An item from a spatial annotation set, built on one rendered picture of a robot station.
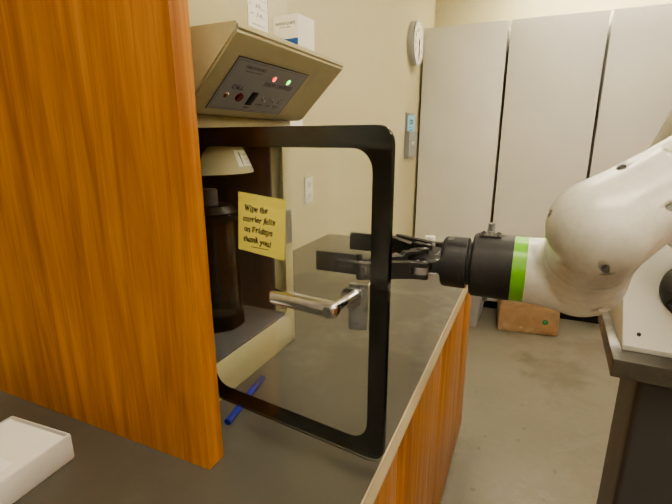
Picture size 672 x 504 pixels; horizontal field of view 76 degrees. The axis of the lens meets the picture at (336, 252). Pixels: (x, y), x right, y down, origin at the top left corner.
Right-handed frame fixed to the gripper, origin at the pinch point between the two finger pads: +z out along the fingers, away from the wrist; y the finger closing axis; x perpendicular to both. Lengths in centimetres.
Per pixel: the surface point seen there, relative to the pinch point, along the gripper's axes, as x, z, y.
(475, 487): 120, -21, -92
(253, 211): -8.8, 4.3, 18.7
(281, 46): -30.0, 6.4, 7.2
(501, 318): 110, -20, -255
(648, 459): 51, -58, -38
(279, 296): -0.6, -2.7, 24.6
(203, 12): -34.9, 17.7, 9.3
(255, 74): -26.4, 9.7, 8.8
